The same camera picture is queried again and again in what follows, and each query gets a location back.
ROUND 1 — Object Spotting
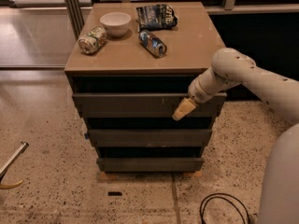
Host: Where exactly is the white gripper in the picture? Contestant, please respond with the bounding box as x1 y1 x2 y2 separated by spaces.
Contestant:
172 77 213 120

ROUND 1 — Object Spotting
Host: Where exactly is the grey drawer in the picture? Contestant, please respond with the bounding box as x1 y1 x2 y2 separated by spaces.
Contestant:
89 129 212 147
72 91 228 119
97 158 204 173

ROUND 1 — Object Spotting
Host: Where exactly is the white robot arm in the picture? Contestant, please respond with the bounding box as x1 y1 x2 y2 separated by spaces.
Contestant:
173 48 299 224

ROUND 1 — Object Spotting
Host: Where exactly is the brown drawer cabinet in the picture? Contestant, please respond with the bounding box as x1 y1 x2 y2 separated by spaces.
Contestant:
65 2 226 158

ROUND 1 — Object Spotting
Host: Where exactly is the blue silver soda can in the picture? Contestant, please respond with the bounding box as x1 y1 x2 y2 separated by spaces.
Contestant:
138 30 167 58

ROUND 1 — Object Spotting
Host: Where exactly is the blue chip bag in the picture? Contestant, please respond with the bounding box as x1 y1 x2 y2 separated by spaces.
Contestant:
135 4 178 31

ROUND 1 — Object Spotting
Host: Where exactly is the white ceramic bowl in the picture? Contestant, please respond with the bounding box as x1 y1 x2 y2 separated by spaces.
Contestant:
100 12 131 37

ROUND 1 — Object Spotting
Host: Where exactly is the green white soda can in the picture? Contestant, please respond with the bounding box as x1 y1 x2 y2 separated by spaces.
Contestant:
78 26 107 55

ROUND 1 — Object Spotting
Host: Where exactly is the black floor marker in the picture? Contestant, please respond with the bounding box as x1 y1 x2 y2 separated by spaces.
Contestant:
108 191 122 196

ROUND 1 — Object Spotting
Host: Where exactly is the metal chair leg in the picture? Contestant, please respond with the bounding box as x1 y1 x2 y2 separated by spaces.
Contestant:
0 141 29 189

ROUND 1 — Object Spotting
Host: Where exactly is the black cable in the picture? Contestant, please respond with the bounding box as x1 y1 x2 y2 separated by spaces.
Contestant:
199 192 250 224

